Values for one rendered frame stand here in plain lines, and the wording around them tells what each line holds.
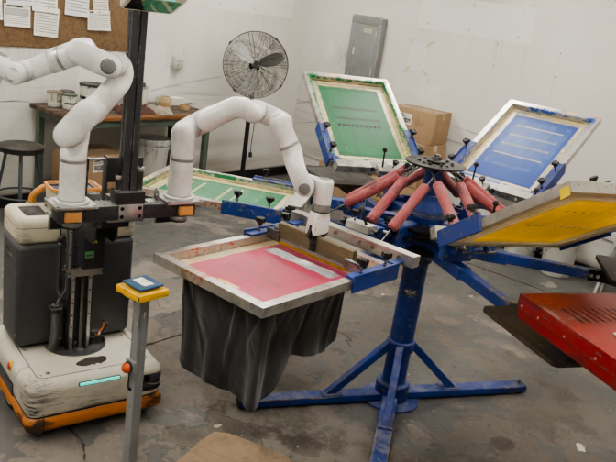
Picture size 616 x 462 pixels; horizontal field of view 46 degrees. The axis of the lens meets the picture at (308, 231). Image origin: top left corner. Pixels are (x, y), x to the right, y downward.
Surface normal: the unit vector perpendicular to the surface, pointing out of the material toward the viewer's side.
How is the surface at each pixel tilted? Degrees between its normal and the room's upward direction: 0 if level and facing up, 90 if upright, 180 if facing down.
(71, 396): 90
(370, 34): 90
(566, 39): 90
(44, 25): 88
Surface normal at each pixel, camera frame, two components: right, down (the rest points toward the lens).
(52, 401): 0.58, 0.32
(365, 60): -0.65, 0.14
